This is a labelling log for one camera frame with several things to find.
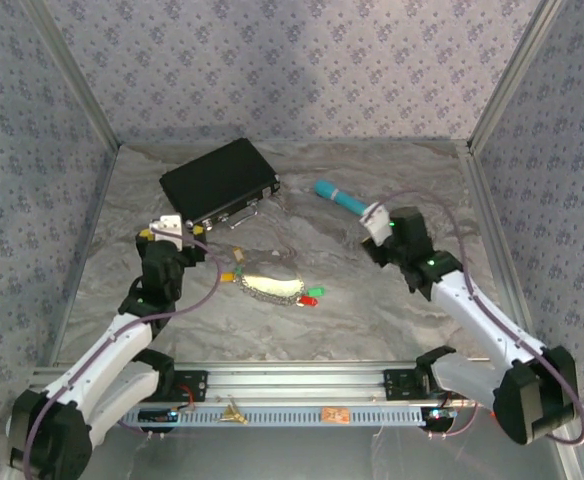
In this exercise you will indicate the black briefcase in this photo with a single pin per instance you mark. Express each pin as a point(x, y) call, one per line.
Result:
point(217, 185)

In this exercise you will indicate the key with tan orange tag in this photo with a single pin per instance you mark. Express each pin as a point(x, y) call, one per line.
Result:
point(239, 256)

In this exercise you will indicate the small black circuit board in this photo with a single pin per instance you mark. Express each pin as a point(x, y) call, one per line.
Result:
point(439, 416)
point(157, 415)

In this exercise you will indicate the orange printed card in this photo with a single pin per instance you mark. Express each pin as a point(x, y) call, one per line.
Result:
point(335, 415)

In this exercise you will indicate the key with red tag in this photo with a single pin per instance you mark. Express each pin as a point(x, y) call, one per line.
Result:
point(309, 300)

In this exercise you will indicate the brass keys bunch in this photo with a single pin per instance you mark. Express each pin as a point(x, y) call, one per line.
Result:
point(232, 414)

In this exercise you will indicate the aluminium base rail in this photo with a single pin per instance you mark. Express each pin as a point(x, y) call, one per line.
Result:
point(297, 382)

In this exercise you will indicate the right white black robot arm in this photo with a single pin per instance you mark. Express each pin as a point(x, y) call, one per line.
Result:
point(477, 320)

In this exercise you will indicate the aluminium frame side rail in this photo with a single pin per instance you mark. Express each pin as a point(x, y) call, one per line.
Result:
point(92, 235)
point(492, 240)

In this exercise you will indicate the teal pen-shaped tool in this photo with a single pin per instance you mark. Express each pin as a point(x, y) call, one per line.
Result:
point(342, 197)

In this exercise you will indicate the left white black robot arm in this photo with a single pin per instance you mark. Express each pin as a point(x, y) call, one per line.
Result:
point(97, 360)

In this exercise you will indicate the aluminium frame post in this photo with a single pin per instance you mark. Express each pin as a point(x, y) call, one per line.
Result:
point(72, 75)
point(517, 75)

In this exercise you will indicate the key with large green tag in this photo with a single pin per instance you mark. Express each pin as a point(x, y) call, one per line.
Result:
point(315, 290)

